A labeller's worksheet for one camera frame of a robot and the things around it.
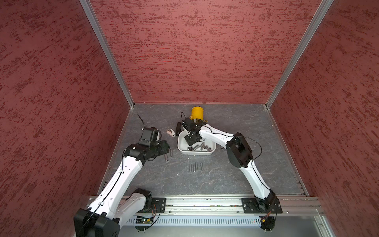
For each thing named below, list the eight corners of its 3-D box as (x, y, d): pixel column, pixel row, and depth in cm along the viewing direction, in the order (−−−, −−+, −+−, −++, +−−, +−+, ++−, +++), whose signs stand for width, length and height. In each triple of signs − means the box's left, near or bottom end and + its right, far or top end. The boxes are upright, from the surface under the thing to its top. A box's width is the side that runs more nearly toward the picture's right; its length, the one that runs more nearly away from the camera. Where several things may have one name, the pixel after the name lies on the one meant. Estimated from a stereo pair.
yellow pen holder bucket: (189, 123, 110) (189, 117, 104) (190, 113, 117) (190, 106, 111) (203, 123, 110) (203, 117, 104) (202, 113, 117) (203, 106, 111)
